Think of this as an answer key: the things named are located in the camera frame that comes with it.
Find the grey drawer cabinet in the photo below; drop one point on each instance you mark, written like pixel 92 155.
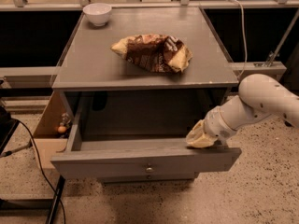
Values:
pixel 91 69

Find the small orange ball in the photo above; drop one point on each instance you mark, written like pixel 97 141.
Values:
pixel 61 129

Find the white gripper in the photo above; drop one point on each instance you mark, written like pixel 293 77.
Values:
pixel 216 125

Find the white ceramic bowl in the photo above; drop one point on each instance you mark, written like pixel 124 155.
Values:
pixel 98 14

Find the grey top drawer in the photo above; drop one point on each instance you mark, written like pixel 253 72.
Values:
pixel 138 139

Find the brown yellow chip bag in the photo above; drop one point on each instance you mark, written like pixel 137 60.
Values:
pixel 154 53

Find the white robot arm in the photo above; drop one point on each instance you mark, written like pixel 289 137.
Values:
pixel 259 97

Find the grey drawer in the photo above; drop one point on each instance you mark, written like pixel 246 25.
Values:
pixel 149 180
pixel 138 139

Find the black object at left edge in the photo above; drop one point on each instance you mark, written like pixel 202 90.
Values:
pixel 8 126

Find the black floor stand bar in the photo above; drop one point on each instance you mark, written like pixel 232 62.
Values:
pixel 56 202

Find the grey bottom drawer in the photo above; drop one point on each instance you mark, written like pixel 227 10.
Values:
pixel 149 180

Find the wooden open box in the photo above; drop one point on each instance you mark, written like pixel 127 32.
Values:
pixel 48 141

